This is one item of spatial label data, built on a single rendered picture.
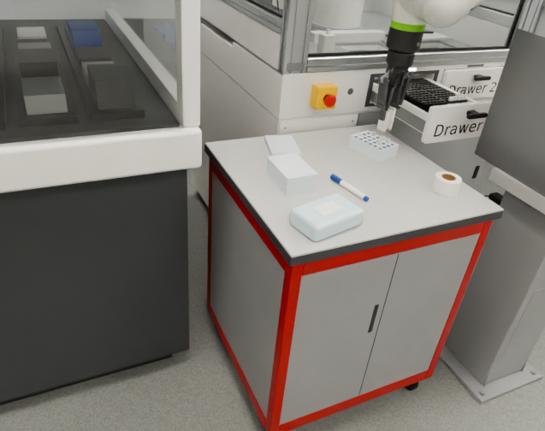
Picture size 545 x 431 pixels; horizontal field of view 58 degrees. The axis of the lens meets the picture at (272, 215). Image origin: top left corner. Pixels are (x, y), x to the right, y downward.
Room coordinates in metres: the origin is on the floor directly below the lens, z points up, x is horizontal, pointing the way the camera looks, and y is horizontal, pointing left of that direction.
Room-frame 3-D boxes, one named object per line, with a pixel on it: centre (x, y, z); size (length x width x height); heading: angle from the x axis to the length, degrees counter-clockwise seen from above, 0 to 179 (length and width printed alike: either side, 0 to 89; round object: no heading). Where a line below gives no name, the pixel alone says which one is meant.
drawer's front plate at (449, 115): (1.41, -0.55, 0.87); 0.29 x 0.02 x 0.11; 118
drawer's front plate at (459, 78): (1.82, -0.69, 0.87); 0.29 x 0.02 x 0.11; 118
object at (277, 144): (1.33, -0.01, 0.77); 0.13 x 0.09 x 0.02; 14
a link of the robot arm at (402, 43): (1.40, -0.31, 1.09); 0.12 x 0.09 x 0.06; 43
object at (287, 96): (2.12, -0.22, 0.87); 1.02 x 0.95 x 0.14; 118
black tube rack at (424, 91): (1.59, -0.45, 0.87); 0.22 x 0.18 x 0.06; 28
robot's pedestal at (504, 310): (1.29, -0.83, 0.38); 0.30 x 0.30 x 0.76; 27
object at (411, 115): (1.60, -0.45, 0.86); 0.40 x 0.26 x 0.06; 28
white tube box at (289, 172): (1.13, -0.04, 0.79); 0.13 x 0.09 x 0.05; 27
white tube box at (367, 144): (1.38, -0.29, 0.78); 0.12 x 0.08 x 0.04; 43
